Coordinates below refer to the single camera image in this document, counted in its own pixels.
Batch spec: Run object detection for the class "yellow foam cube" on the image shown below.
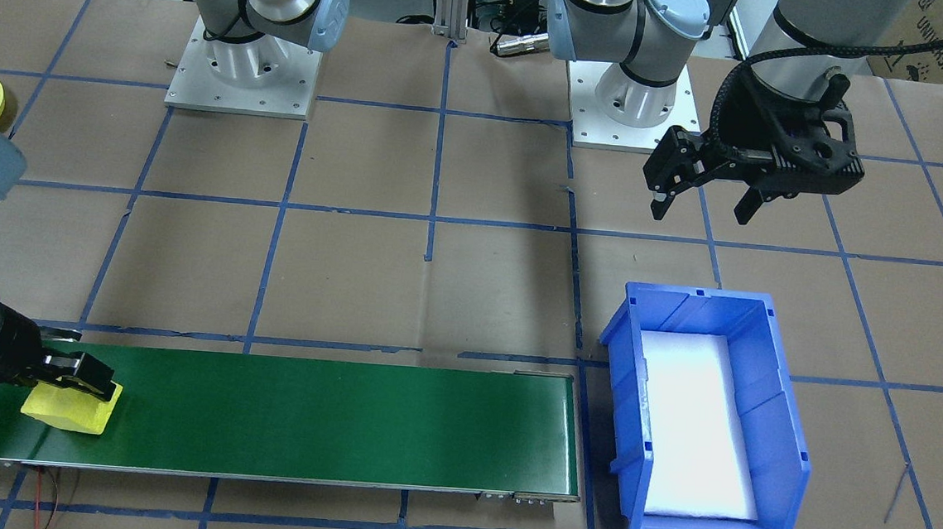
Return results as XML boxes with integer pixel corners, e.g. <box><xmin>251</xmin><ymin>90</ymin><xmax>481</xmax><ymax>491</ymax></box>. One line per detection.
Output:
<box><xmin>17</xmin><ymin>374</ymin><xmax>125</xmax><ymax>438</ymax></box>

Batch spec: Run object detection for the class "silver metal cylinder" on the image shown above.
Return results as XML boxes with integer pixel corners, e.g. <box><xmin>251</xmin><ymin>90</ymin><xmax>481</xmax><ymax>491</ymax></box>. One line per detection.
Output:
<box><xmin>490</xmin><ymin>30</ymin><xmax>551</xmax><ymax>60</ymax></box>

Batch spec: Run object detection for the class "black power supply box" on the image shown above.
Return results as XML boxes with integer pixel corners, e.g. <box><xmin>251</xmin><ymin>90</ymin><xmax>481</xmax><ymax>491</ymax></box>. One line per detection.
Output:
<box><xmin>488</xmin><ymin>0</ymin><xmax>541</xmax><ymax>29</ymax></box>

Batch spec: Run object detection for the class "green conveyor belt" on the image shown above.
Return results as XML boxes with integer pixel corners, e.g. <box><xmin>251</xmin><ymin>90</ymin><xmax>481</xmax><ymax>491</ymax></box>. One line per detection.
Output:
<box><xmin>0</xmin><ymin>334</ymin><xmax>591</xmax><ymax>509</ymax></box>

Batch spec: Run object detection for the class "white foam pad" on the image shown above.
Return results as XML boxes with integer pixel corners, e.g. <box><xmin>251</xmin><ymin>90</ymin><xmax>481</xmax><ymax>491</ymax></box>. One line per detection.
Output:
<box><xmin>635</xmin><ymin>329</ymin><xmax>772</xmax><ymax>524</ymax></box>

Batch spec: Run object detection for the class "blue plastic storage bin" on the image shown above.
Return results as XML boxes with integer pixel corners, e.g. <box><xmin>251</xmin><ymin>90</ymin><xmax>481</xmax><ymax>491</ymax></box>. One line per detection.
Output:
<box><xmin>585</xmin><ymin>279</ymin><xmax>825</xmax><ymax>529</ymax></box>

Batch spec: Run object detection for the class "black braided cable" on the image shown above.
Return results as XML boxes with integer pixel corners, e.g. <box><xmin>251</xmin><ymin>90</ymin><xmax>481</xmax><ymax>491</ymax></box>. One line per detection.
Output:
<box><xmin>711</xmin><ymin>0</ymin><xmax>943</xmax><ymax>178</ymax></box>

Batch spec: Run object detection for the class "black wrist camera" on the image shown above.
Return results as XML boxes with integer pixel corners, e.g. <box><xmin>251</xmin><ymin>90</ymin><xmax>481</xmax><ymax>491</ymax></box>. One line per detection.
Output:
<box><xmin>775</xmin><ymin>99</ymin><xmax>871</xmax><ymax>200</ymax></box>

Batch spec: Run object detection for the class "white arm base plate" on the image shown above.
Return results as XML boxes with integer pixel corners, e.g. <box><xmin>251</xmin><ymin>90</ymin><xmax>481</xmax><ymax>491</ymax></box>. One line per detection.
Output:
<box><xmin>164</xmin><ymin>12</ymin><xmax>325</xmax><ymax>122</ymax></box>
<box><xmin>561</xmin><ymin>55</ymin><xmax>706</xmax><ymax>158</ymax></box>

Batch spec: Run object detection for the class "red wire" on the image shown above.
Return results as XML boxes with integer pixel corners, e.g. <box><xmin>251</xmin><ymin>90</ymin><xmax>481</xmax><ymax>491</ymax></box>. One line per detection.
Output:
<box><xmin>26</xmin><ymin>466</ymin><xmax>80</xmax><ymax>529</ymax></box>

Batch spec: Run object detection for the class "aluminium profile post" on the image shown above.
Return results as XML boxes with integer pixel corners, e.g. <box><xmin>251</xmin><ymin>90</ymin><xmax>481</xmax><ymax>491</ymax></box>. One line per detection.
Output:
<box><xmin>429</xmin><ymin>0</ymin><xmax>470</xmax><ymax>42</ymax></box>

